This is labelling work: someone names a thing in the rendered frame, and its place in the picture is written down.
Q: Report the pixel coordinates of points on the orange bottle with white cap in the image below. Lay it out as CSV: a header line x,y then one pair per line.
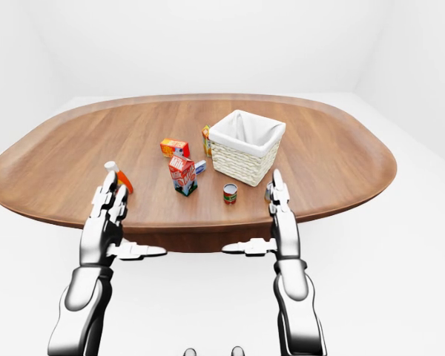
x,y
123,178

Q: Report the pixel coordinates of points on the white woven basket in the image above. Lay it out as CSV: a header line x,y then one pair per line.
x,y
247,147

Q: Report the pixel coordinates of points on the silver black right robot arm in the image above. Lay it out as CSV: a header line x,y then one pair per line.
x,y
298,308

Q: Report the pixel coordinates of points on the orange juice carton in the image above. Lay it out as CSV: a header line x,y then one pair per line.
x,y
206,141

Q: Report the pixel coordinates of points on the blue and white small box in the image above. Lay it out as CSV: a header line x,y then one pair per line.
x,y
200,167

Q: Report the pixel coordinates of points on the red soup can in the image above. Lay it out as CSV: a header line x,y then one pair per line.
x,y
230,194

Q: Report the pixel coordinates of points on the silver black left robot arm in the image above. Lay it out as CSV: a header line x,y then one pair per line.
x,y
82,308

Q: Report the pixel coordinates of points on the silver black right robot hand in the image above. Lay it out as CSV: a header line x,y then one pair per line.
x,y
286,230

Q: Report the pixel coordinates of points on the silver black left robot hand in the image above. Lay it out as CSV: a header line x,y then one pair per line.
x,y
96,237

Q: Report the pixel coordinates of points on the brown wooden table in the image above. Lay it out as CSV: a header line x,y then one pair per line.
x,y
193,163

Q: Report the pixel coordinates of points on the small can with blue label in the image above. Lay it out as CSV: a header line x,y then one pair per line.
x,y
267,193

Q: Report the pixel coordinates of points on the orange red butter box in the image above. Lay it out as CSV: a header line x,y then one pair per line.
x,y
174,147

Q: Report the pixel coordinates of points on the small dark rounded shape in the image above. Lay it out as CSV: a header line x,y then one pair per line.
x,y
238,351
189,352

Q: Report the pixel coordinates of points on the red and white milk carton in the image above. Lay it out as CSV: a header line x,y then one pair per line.
x,y
183,175

